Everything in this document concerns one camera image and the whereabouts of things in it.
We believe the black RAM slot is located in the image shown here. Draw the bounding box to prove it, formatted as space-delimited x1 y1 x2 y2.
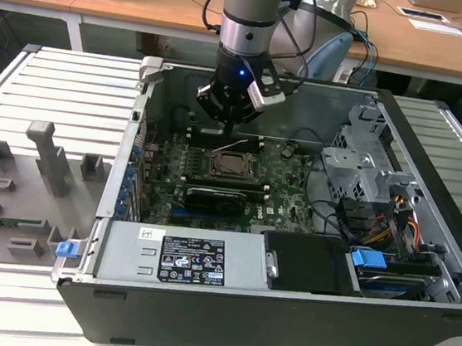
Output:
188 139 267 156
187 131 266 148
188 127 266 144
182 173 266 189
182 171 265 186
187 136 267 152
182 178 272 197
182 176 268 192

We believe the flat white tablet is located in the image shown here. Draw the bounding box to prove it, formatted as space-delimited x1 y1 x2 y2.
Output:
396 6 453 24

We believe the hard disk in blue carrier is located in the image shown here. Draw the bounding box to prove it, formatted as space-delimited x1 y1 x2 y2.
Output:
340 246 439 305

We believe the thin metal locking lever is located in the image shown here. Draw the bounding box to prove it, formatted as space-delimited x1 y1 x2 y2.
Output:
211 135 250 157

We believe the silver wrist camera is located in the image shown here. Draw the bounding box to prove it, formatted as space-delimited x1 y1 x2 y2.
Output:
244 71 289 115

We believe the white paper sheet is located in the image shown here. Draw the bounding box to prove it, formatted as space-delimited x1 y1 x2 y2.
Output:
407 17 462 38

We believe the blue case latch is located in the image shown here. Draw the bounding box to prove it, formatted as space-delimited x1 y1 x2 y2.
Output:
56 240 79 260

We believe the silver drive bay cage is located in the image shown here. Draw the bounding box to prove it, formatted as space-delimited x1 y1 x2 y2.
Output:
315 100 435 212

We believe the silver power supply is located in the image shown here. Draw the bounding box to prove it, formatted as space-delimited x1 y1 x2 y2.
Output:
89 215 281 300

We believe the black and grey PC case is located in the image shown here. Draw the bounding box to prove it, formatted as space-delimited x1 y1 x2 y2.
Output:
43 47 462 346

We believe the blue expansion slot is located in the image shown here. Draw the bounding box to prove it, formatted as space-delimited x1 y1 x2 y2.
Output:
166 203 248 231

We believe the wooden desk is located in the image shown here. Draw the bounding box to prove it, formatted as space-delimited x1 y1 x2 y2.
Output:
342 0 462 90
0 0 235 71

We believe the silver laptop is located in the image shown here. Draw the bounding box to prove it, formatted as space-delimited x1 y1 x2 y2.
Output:
402 0 462 15

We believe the black plastic shroud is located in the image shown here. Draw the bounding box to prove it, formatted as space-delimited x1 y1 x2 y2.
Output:
257 229 370 301

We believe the grey parts rack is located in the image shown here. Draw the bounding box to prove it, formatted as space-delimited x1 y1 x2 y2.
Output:
0 115 116 275

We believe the yellow and red wire bundle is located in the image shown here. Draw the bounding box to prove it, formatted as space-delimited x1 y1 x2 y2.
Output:
362 188 428 252

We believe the CPU socket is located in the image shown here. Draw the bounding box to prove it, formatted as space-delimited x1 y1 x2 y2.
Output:
207 147 260 183

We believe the blue cable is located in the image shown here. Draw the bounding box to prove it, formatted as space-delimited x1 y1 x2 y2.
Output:
343 23 383 89

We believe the green motherboard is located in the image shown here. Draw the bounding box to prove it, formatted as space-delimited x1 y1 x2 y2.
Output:
135 124 331 242

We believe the cardboard box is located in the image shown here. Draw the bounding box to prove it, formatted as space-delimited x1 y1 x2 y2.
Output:
138 31 175 58

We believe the green RAM stick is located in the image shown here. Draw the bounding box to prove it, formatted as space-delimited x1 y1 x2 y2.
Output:
0 215 43 231

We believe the graphics card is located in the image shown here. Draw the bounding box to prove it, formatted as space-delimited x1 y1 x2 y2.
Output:
183 183 250 221

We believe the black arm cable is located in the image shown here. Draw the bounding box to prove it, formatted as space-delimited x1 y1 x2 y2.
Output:
200 0 227 35

